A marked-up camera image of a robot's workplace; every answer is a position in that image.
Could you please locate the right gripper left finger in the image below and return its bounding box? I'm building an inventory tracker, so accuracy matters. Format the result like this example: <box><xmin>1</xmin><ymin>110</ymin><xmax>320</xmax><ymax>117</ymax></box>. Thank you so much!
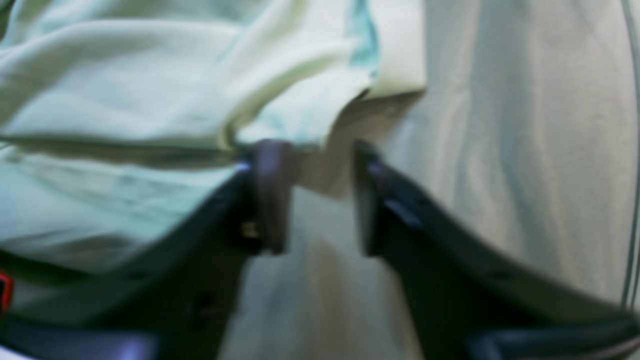
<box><xmin>1</xmin><ymin>139</ymin><xmax>294</xmax><ymax>360</ymax></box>

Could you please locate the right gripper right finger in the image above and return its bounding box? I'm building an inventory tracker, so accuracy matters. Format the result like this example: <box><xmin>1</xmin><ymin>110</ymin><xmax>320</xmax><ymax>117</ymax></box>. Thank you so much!
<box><xmin>352</xmin><ymin>140</ymin><xmax>639</xmax><ymax>360</ymax></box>

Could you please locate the light green polo t-shirt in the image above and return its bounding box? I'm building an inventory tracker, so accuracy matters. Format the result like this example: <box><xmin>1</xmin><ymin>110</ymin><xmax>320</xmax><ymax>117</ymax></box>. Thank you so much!
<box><xmin>0</xmin><ymin>0</ymin><xmax>426</xmax><ymax>272</ymax></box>

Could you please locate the red clamp at right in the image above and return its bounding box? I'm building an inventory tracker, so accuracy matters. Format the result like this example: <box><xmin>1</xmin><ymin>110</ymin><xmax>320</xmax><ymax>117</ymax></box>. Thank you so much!
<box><xmin>0</xmin><ymin>271</ymin><xmax>15</xmax><ymax>316</ymax></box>

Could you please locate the grey-green table cloth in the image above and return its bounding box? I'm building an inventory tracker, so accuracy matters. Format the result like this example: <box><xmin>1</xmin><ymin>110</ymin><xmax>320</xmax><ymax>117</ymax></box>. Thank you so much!
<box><xmin>220</xmin><ymin>0</ymin><xmax>639</xmax><ymax>360</ymax></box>

